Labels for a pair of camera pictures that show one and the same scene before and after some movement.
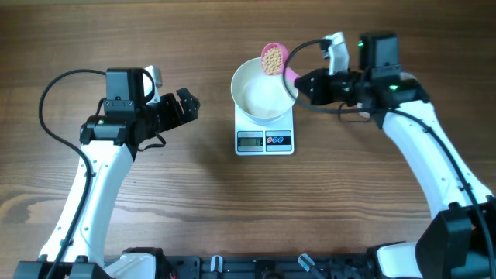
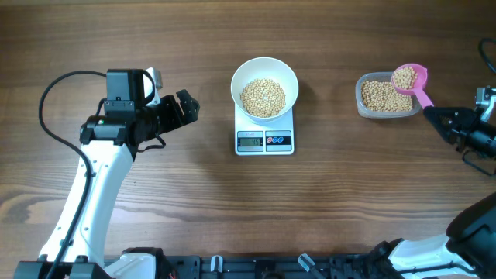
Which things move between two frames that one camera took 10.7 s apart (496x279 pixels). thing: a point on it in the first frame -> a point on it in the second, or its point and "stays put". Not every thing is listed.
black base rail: x=266 y=266 stays put
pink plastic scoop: x=290 y=73 -> x=418 y=88
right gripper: x=317 y=94 -> x=464 y=121
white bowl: x=259 y=96 stays put
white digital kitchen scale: x=252 y=139 stays put
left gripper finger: x=190 y=105 stays put
